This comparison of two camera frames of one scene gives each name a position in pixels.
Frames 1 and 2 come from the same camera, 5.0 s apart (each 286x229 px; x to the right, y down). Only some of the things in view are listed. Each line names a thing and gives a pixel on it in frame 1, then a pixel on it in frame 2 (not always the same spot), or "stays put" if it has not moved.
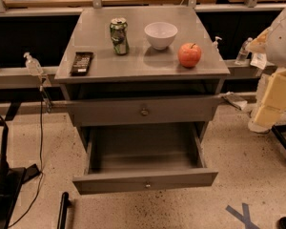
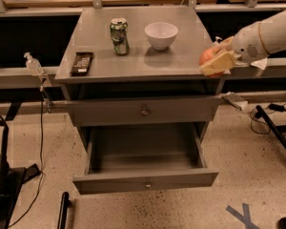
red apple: [189, 54] to [205, 55]
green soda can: [118, 34] stays put
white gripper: [283, 40] to [246, 44]
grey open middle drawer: [135, 157] stays put
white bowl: [160, 34] stays put
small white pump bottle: [214, 45] stays put
